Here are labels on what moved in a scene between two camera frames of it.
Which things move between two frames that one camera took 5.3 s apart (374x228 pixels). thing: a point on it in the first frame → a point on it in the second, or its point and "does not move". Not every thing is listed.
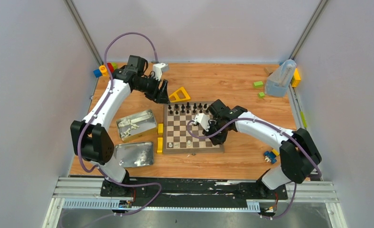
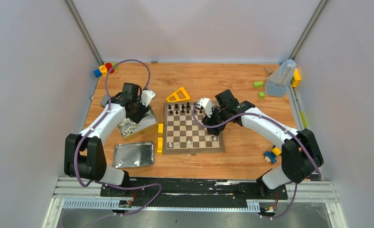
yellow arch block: (160, 145) does not move
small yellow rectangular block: (160, 128) does not move
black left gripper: (157, 91) → (138, 114)
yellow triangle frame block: (186, 96) does not move
